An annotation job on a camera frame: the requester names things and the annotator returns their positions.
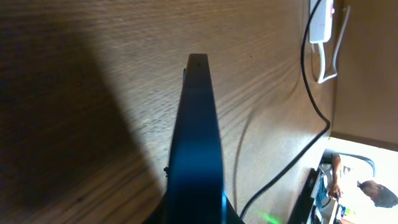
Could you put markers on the blue Galaxy smartphone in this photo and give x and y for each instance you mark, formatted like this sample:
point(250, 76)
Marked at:
point(195, 185)

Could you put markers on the white power strip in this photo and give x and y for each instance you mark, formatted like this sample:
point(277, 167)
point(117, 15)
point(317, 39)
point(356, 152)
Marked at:
point(321, 24)

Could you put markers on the seated person in background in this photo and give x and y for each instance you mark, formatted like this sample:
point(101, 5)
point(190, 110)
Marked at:
point(379, 194)

